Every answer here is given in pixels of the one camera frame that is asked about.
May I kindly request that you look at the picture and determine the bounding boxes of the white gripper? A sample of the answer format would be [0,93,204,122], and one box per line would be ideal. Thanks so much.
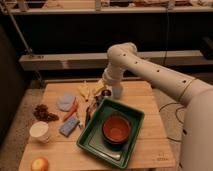
[93,72,117,95]

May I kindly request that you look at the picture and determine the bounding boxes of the light blue plastic cup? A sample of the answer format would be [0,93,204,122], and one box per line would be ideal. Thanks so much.
[112,85,123,99]

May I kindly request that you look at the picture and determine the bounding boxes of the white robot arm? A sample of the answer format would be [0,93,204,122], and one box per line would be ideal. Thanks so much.
[102,43,213,171]

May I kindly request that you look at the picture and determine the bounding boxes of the yellow banana toy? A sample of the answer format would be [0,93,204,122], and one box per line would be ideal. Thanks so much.
[78,81,90,101]

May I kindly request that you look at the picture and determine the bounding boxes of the orange carrot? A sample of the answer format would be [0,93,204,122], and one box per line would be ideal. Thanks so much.
[63,100,78,122]

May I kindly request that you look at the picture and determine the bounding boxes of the light blue cloth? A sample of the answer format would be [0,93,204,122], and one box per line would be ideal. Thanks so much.
[56,93,75,111]

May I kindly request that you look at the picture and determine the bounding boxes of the wooden table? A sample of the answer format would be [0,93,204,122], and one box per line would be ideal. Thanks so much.
[18,80,177,171]

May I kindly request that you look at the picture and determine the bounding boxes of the green plastic tray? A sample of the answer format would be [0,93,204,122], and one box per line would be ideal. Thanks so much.
[77,98,144,169]

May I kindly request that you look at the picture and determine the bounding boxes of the red orange bowl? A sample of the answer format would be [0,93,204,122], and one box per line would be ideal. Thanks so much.
[102,115,131,144]

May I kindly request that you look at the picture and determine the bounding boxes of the blue sponge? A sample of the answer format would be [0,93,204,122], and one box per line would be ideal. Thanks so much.
[59,117,79,137]

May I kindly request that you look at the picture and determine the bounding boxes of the dark grape bunch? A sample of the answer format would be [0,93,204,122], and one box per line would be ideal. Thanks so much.
[33,104,59,122]

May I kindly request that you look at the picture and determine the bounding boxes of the metal shelf rack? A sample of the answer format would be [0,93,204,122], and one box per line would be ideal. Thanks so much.
[1,9,213,71]

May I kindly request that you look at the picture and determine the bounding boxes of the white paper cup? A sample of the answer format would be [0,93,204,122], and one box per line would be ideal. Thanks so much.
[29,121,50,143]

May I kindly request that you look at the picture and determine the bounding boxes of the red yellow apple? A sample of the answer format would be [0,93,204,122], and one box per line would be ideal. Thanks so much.
[31,157,49,171]

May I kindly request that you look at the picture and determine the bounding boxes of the dark handled utensil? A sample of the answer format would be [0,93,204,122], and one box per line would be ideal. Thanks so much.
[85,99,97,124]

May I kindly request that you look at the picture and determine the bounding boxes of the black floor cable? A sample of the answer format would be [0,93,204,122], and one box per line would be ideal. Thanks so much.
[158,101,188,143]

